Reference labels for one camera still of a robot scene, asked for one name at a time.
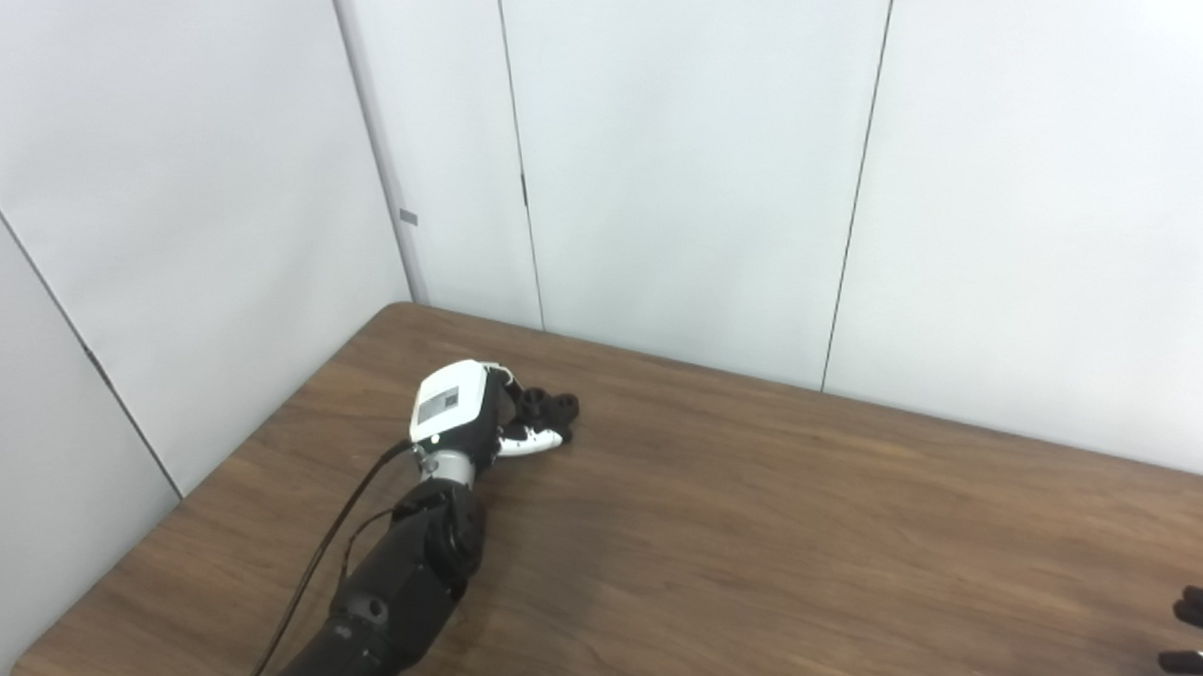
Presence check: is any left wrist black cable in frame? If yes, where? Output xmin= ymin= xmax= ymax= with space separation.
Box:
xmin=227 ymin=439 xmax=434 ymax=676

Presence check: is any black flanged holder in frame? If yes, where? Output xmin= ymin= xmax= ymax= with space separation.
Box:
xmin=508 ymin=384 xmax=582 ymax=448

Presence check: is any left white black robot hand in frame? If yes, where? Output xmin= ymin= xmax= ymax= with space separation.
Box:
xmin=405 ymin=356 xmax=567 ymax=476

